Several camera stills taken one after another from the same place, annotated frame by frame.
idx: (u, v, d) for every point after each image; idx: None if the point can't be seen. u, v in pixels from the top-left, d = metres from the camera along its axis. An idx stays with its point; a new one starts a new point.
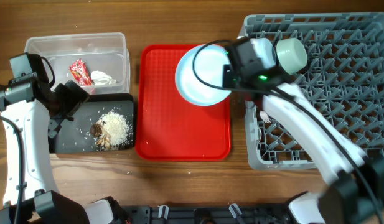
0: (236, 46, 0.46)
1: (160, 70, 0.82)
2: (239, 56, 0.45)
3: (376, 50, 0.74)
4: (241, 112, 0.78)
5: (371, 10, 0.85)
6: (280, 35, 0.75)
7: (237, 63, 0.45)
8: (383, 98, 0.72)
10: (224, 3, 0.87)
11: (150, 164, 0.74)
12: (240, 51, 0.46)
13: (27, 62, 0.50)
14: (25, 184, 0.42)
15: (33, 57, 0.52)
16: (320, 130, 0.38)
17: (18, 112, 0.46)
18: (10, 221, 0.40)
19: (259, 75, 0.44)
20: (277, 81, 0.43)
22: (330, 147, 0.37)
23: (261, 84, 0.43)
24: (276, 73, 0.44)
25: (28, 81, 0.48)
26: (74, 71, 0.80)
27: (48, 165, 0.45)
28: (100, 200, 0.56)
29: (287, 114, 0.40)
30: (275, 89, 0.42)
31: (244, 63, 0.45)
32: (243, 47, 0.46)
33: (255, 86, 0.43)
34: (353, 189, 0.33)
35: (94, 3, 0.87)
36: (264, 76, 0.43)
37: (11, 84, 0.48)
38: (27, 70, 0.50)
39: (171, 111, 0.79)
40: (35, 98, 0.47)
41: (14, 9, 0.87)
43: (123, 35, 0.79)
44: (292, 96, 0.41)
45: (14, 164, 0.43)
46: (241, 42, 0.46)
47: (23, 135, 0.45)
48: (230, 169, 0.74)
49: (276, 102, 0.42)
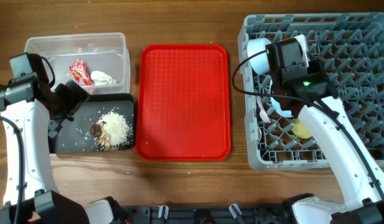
0: (282, 46, 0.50)
1: (160, 70, 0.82)
2: (282, 56, 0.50)
3: (376, 50, 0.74)
4: (241, 112, 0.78)
5: (370, 10, 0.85)
6: (280, 35, 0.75)
7: (279, 65, 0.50)
8: (383, 98, 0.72)
10: (224, 3, 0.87)
11: (150, 164, 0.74)
12: (283, 51, 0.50)
13: (27, 62, 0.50)
14: (25, 184, 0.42)
15: (33, 56, 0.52)
16: (354, 153, 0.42)
17: (18, 112, 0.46)
18: (9, 221, 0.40)
19: (304, 80, 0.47)
20: (322, 88, 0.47)
22: (360, 172, 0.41)
23: (300, 87, 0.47)
24: (322, 79, 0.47)
25: (28, 81, 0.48)
26: (74, 71, 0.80)
27: (48, 165, 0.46)
28: (100, 200, 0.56)
29: (325, 130, 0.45)
30: (317, 101, 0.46)
31: (285, 65, 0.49)
32: (289, 47, 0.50)
33: (294, 86, 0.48)
34: (375, 219, 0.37)
35: (94, 3, 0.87)
36: (307, 81, 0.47)
37: (10, 84, 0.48)
38: (27, 70, 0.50)
39: (171, 110, 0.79)
40: (35, 98, 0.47)
41: (14, 9, 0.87)
43: (123, 35, 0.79)
44: (334, 113, 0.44)
45: (14, 164, 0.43)
46: (287, 43, 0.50)
47: (23, 135, 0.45)
48: (230, 169, 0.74)
49: (313, 113, 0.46)
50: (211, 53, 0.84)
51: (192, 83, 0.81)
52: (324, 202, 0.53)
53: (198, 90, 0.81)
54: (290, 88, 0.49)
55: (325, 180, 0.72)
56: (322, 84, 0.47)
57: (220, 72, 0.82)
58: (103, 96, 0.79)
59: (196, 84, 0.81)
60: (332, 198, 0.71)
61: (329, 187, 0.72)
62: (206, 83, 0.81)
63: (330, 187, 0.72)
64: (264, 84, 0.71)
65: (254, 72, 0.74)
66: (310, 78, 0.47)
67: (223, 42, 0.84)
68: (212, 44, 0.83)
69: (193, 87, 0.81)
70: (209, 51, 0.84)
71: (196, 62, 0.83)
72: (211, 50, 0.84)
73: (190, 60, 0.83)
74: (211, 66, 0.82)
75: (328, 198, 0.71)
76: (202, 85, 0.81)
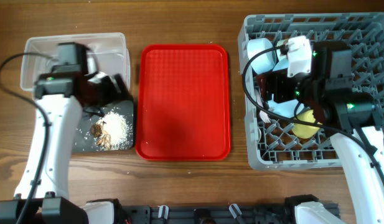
0: (333, 53, 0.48)
1: (160, 70, 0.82)
2: (331, 65, 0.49)
3: (376, 50, 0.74)
4: (241, 112, 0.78)
5: (370, 10, 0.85)
6: (280, 35, 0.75)
7: (325, 73, 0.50)
8: (383, 98, 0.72)
10: (224, 3, 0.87)
11: (150, 164, 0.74)
12: (334, 60, 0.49)
13: (73, 54, 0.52)
14: (39, 181, 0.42)
15: (79, 48, 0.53)
16: None
17: (51, 104, 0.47)
18: (14, 216, 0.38)
19: (350, 101, 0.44)
20: (365, 113, 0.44)
22: None
23: (343, 107, 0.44)
24: (367, 101, 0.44)
25: (69, 75, 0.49)
26: None
27: (66, 166, 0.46)
28: (105, 201, 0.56)
29: (358, 163, 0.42)
30: (357, 130, 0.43)
31: (332, 75, 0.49)
32: (340, 56, 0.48)
33: (336, 105, 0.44)
34: None
35: (94, 3, 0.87)
36: (351, 102, 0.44)
37: (53, 73, 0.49)
38: (71, 60, 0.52)
39: (171, 111, 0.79)
40: (71, 94, 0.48)
41: (14, 9, 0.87)
43: (123, 35, 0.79)
44: (373, 149, 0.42)
45: (34, 158, 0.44)
46: (340, 50, 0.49)
47: (51, 130, 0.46)
48: (230, 169, 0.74)
49: (350, 144, 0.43)
50: (211, 53, 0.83)
51: (193, 83, 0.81)
52: (328, 214, 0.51)
53: (198, 90, 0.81)
54: (330, 104, 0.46)
55: (324, 180, 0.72)
56: (366, 106, 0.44)
57: (220, 72, 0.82)
58: None
59: (196, 84, 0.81)
60: (332, 198, 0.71)
61: (328, 187, 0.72)
62: (206, 83, 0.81)
63: (330, 187, 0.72)
64: None
65: (254, 72, 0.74)
66: (355, 101, 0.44)
67: (223, 42, 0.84)
68: (212, 44, 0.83)
69: (193, 87, 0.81)
70: (209, 51, 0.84)
71: (196, 61, 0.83)
72: (211, 50, 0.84)
73: (190, 60, 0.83)
74: (211, 66, 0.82)
75: (328, 198, 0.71)
76: (202, 85, 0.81)
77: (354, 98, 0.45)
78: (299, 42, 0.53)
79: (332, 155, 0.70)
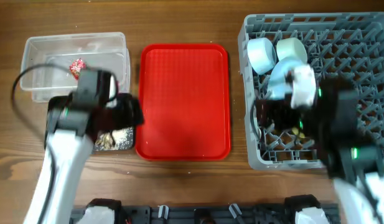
0: (340, 97, 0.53)
1: (159, 70, 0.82)
2: (337, 110, 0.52)
3: (376, 50, 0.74)
4: (241, 112, 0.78)
5: (371, 10, 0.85)
6: (280, 35, 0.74)
7: (332, 114, 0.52)
8: (383, 98, 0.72)
10: (224, 2, 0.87)
11: (150, 163, 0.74)
12: (339, 107, 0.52)
13: (94, 83, 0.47)
14: (42, 218, 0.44)
15: (99, 76, 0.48)
16: None
17: (63, 146, 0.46)
18: None
19: (353, 147, 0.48)
20: (369, 158, 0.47)
22: None
23: (347, 154, 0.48)
24: (369, 146, 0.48)
25: (86, 109, 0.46)
26: (74, 71, 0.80)
27: (71, 201, 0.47)
28: (106, 210, 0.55)
29: (357, 208, 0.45)
30: (360, 179, 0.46)
31: (337, 117, 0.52)
32: (346, 98, 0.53)
33: (340, 151, 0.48)
34: None
35: (94, 3, 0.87)
36: (355, 148, 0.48)
37: (70, 104, 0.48)
38: (90, 88, 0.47)
39: (171, 111, 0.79)
40: (84, 130, 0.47)
41: (14, 8, 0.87)
43: (123, 35, 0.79)
44: (374, 200, 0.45)
45: (42, 193, 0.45)
46: (342, 89, 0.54)
47: (58, 174, 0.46)
48: (230, 169, 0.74)
49: (353, 195, 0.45)
50: (211, 53, 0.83)
51: (193, 83, 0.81)
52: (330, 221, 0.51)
53: (198, 90, 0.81)
54: (335, 155, 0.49)
55: (325, 180, 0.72)
56: (368, 154, 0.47)
57: (220, 72, 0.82)
58: None
59: (196, 84, 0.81)
60: (332, 198, 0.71)
61: (328, 187, 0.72)
62: (206, 83, 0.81)
63: (330, 187, 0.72)
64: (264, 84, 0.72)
65: (254, 72, 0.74)
66: (359, 146, 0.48)
67: (223, 41, 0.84)
68: (212, 44, 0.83)
69: (193, 87, 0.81)
70: (209, 51, 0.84)
71: (196, 61, 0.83)
72: (211, 50, 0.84)
73: (190, 60, 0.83)
74: (211, 66, 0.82)
75: (328, 198, 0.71)
76: (202, 85, 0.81)
77: (358, 144, 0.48)
78: (305, 71, 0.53)
79: None
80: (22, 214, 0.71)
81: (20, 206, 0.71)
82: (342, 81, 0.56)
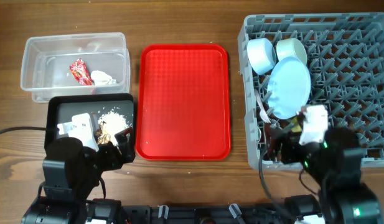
0: (344, 154, 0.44)
1: (159, 70, 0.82)
2: (341, 163, 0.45)
3: (376, 50, 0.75)
4: (241, 112, 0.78)
5: (370, 10, 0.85)
6: (280, 35, 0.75)
7: (335, 166, 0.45)
8: (383, 98, 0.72)
10: (224, 3, 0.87)
11: (150, 163, 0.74)
12: (344, 159, 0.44)
13: (64, 173, 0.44)
14: None
15: (70, 160, 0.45)
16: None
17: None
18: None
19: (355, 205, 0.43)
20: (370, 216, 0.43)
22: None
23: (348, 210, 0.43)
24: (371, 200, 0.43)
25: (70, 208, 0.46)
26: (74, 71, 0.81)
27: None
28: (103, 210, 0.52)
29: None
30: None
31: (341, 175, 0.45)
32: (351, 155, 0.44)
33: (342, 207, 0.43)
34: None
35: (94, 3, 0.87)
36: (357, 206, 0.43)
37: (47, 210, 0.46)
38: (61, 183, 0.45)
39: (171, 111, 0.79)
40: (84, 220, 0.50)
41: (14, 9, 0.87)
43: (123, 35, 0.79)
44: None
45: None
46: (350, 149, 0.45)
47: None
48: (231, 169, 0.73)
49: None
50: (211, 53, 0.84)
51: (193, 83, 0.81)
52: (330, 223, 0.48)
53: (198, 90, 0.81)
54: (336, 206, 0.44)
55: None
56: (370, 213, 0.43)
57: (220, 72, 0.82)
58: (101, 96, 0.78)
59: (196, 84, 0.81)
60: None
61: None
62: (206, 83, 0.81)
63: None
64: (264, 84, 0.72)
65: (254, 72, 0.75)
66: (360, 205, 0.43)
67: (223, 42, 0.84)
68: (213, 44, 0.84)
69: (193, 87, 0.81)
70: (209, 51, 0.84)
71: (196, 61, 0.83)
72: (212, 50, 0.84)
73: (190, 60, 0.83)
74: (211, 66, 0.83)
75: None
76: (202, 85, 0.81)
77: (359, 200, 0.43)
78: (318, 114, 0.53)
79: None
80: (22, 214, 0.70)
81: (20, 205, 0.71)
82: (345, 132, 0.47)
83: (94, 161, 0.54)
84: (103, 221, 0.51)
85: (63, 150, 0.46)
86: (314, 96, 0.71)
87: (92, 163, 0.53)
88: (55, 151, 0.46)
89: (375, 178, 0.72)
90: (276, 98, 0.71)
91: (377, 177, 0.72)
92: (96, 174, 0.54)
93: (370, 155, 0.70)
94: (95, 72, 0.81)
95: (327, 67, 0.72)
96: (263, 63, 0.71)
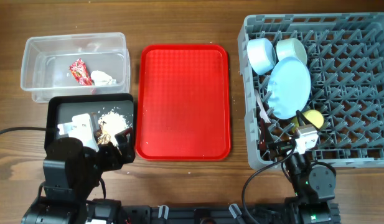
0: (318, 196, 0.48)
1: (159, 70, 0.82)
2: (312, 200, 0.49)
3: (376, 50, 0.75)
4: (241, 112, 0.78)
5: (371, 10, 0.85)
6: (280, 35, 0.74)
7: (308, 194, 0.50)
8: (383, 98, 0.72)
10: (224, 3, 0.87)
11: (150, 164, 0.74)
12: (315, 198, 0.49)
13: (64, 173, 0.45)
14: None
15: (71, 161, 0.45)
16: None
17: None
18: None
19: (312, 214, 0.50)
20: None
22: None
23: (308, 218, 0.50)
24: (328, 216, 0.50)
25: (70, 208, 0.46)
26: (74, 71, 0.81)
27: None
28: (103, 210, 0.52)
29: None
30: None
31: (309, 201, 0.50)
32: (322, 198, 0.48)
33: (304, 216, 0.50)
34: None
35: (94, 4, 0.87)
36: (314, 213, 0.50)
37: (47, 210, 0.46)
38: (61, 183, 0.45)
39: (171, 111, 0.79)
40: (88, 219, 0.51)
41: (14, 9, 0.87)
43: (123, 35, 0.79)
44: None
45: None
46: (323, 190, 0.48)
47: None
48: (230, 169, 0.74)
49: None
50: (211, 53, 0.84)
51: (193, 83, 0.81)
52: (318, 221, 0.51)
53: (198, 90, 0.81)
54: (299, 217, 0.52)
55: None
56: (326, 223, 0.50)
57: (220, 72, 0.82)
58: (101, 96, 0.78)
59: (196, 84, 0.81)
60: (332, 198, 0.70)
61: None
62: (206, 83, 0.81)
63: None
64: (264, 84, 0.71)
65: (254, 72, 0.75)
66: (317, 217, 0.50)
67: (223, 42, 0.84)
68: (212, 44, 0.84)
69: (193, 87, 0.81)
70: (209, 52, 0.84)
71: (196, 62, 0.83)
72: (211, 50, 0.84)
73: (190, 60, 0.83)
74: (211, 66, 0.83)
75: None
76: (202, 85, 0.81)
77: (318, 213, 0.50)
78: (307, 138, 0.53)
79: (331, 156, 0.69)
80: (21, 214, 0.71)
81: (20, 206, 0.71)
82: (325, 170, 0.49)
83: (94, 161, 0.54)
84: (103, 221, 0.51)
85: (63, 150, 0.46)
86: (314, 95, 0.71)
87: (93, 163, 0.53)
88: (55, 150, 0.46)
89: (375, 178, 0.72)
90: (276, 98, 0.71)
91: (377, 177, 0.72)
92: (96, 175, 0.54)
93: (370, 155, 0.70)
94: (94, 72, 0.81)
95: (327, 67, 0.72)
96: (263, 63, 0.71)
